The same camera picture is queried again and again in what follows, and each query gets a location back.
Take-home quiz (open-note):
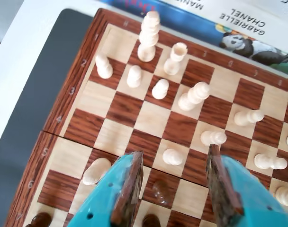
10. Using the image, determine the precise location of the dark brown pawn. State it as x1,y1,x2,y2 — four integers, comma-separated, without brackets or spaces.
25,212,53,227

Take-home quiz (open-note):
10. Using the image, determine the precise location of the white wooden king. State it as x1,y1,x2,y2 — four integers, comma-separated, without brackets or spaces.
137,10,162,63

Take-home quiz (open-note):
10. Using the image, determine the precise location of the blue panda book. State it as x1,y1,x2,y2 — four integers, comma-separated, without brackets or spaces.
96,0,288,77

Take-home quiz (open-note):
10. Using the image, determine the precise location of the white Gabrielle Chanel book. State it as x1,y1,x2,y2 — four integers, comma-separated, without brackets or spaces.
158,0,288,57

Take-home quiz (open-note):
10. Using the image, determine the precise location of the dark grey mat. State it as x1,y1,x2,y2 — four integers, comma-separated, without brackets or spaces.
0,8,100,227

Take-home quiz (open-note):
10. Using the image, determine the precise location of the wooden chessboard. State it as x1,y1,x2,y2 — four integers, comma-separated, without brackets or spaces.
3,7,288,227

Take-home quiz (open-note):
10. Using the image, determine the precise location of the dark brown bishop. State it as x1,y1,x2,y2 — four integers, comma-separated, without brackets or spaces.
142,214,162,227

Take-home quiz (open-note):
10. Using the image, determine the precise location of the white wooden bishop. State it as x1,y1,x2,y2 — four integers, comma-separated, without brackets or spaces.
82,157,112,186

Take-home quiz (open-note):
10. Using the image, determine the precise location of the white wooden rook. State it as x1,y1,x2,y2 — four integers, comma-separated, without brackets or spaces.
163,42,189,76

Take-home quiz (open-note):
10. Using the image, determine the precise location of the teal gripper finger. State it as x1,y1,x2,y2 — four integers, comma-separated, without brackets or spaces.
206,143,288,227
67,151,144,227

